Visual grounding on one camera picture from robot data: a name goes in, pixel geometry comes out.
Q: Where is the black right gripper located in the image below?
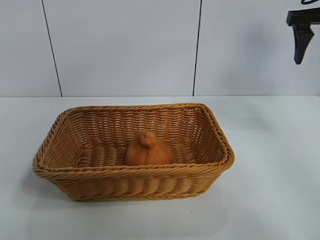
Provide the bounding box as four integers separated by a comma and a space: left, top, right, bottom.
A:
286, 9, 320, 66

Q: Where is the bumpy orange fruit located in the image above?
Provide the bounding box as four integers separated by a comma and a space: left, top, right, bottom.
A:
124, 130, 175, 167

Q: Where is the woven wicker basket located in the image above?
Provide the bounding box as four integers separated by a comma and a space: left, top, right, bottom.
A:
32, 102, 236, 202

